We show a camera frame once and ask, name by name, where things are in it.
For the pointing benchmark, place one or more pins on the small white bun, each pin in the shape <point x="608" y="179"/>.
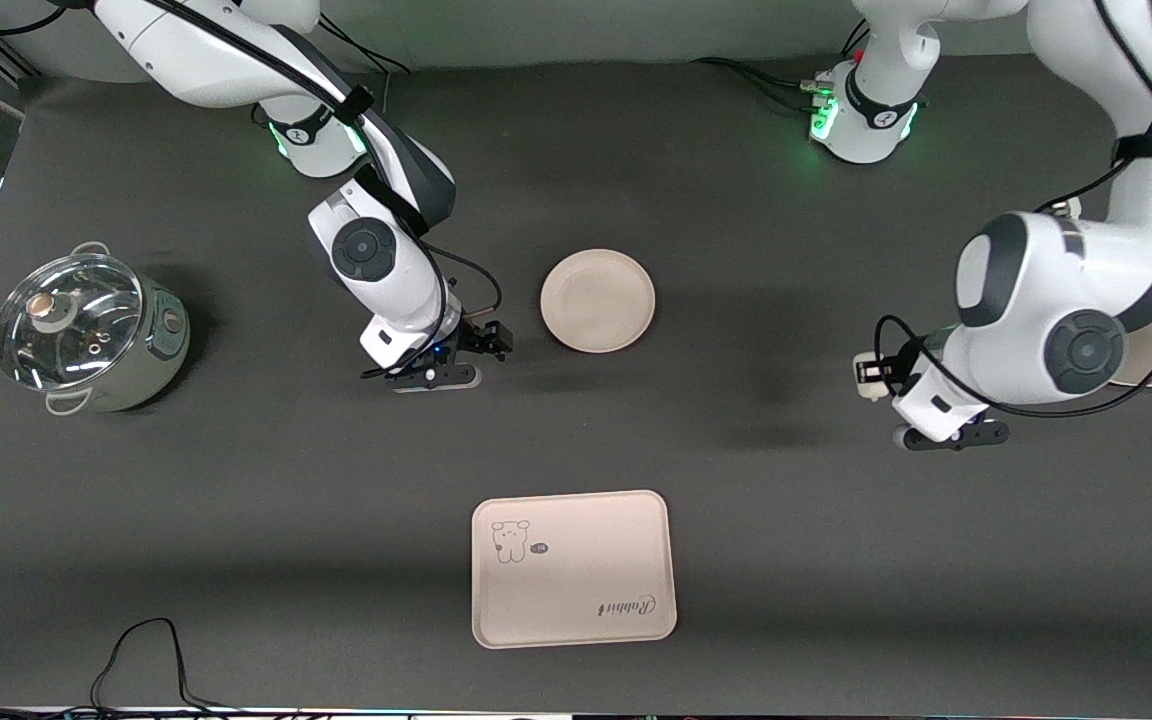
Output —
<point x="868" y="392"/>

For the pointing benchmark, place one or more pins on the round beige plate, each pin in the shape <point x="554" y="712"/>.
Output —
<point x="597" y="300"/>

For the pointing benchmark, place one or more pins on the stainless steel pot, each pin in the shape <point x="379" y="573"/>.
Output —
<point x="151" y="365"/>

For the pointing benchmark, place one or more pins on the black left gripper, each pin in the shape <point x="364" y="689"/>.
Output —
<point x="902" y="372"/>

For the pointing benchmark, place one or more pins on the beige rectangular bear-print tray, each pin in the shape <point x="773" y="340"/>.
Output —
<point x="573" y="570"/>

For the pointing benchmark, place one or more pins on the glass pot lid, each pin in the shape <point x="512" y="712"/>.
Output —
<point x="66" y="320"/>

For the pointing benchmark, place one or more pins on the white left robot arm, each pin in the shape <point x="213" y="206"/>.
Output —
<point x="1056" y="290"/>

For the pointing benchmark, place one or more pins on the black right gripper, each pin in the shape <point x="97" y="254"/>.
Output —
<point x="470" y="345"/>

